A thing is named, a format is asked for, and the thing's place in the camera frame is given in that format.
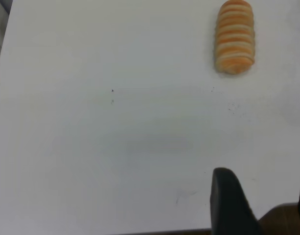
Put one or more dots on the striped orange bread roll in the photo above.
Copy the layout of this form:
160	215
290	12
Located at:
234	36

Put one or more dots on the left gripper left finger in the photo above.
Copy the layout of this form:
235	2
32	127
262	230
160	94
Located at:
228	205

